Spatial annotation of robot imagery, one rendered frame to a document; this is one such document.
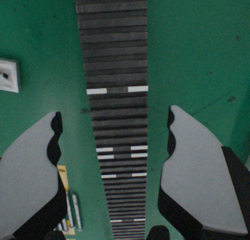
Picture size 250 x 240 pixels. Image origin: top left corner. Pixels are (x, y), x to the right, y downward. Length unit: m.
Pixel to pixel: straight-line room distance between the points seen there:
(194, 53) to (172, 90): 0.04
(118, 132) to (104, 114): 0.02
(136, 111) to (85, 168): 0.13
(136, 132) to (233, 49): 0.12
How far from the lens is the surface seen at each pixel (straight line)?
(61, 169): 0.26
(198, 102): 0.20
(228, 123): 0.24
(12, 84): 0.20
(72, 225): 0.37
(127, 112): 0.15
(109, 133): 0.16
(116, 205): 0.25
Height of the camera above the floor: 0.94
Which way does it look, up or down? 58 degrees down
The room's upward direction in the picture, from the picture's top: 177 degrees clockwise
